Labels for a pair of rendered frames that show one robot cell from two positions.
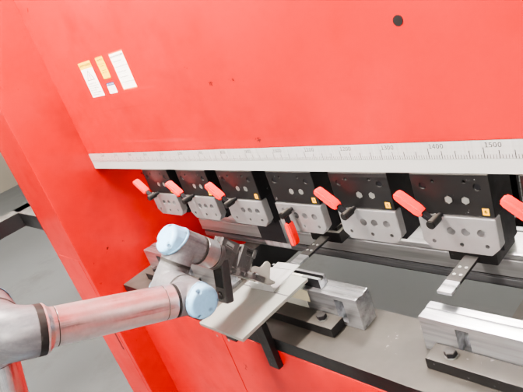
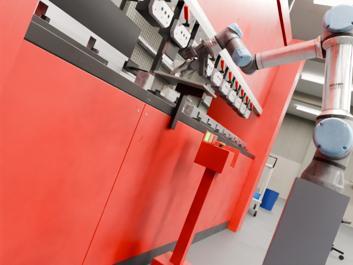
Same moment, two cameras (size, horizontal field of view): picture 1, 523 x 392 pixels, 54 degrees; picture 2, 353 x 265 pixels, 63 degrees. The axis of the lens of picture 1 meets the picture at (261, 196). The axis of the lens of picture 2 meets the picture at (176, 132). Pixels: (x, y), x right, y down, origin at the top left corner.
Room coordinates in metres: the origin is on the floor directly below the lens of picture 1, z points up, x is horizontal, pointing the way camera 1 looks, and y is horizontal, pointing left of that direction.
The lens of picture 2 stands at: (1.74, 1.36, 0.75)
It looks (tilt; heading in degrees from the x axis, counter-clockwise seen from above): 1 degrees up; 245
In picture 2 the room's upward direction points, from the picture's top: 21 degrees clockwise
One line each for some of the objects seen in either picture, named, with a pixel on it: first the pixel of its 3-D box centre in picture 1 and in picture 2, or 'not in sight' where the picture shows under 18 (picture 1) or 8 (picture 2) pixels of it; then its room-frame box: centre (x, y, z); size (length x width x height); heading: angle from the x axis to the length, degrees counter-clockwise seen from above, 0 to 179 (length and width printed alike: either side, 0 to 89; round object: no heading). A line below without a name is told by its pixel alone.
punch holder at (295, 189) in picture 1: (306, 194); (193, 43); (1.17, -0.10, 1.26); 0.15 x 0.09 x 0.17; 38
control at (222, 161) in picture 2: not in sight; (218, 153); (0.86, 0.06, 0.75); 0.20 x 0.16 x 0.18; 38
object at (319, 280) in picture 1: (296, 275); (162, 80); (1.29, -0.01, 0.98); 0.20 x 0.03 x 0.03; 38
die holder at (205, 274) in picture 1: (188, 264); (72, 38); (1.74, 0.34, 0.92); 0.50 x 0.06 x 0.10; 38
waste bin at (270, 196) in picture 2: not in sight; (269, 198); (-3.20, -3.46, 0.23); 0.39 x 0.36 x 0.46; 42
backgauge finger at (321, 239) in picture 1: (321, 238); (136, 67); (1.40, -0.13, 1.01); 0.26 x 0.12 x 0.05; 128
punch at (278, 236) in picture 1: (274, 232); (169, 52); (1.31, 0.00, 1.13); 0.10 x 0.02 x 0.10; 38
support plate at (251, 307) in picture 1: (254, 301); (185, 84); (1.21, 0.12, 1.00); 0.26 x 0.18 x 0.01; 128
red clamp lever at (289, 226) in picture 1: (291, 225); not in sight; (1.14, -0.04, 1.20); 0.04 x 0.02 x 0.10; 128
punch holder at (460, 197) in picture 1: (463, 204); (214, 70); (0.85, -0.35, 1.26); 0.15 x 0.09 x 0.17; 38
